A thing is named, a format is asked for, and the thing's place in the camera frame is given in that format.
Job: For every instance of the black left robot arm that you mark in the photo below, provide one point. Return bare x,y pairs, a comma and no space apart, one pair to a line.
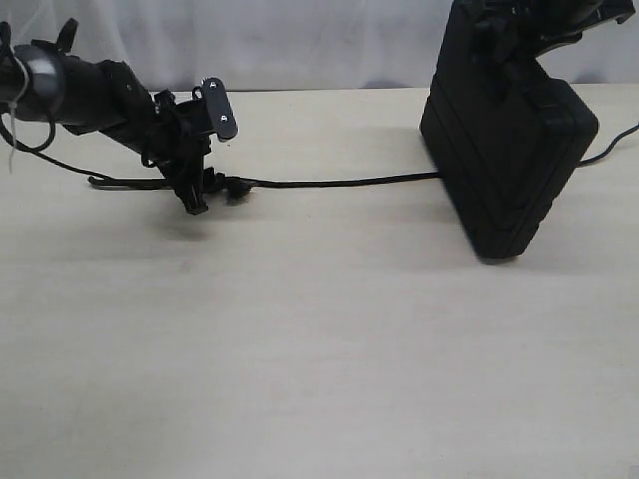
44,82

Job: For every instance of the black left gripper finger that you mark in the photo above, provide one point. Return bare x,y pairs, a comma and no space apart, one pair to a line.
188,179

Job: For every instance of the black plastic carrying case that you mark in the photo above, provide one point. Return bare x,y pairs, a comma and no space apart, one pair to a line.
504,135

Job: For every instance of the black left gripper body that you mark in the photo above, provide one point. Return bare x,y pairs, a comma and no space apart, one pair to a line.
156,126

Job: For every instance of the white cable tie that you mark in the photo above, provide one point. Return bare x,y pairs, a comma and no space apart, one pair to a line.
23,87

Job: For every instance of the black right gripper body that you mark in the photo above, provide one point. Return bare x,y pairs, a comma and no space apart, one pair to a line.
546,25

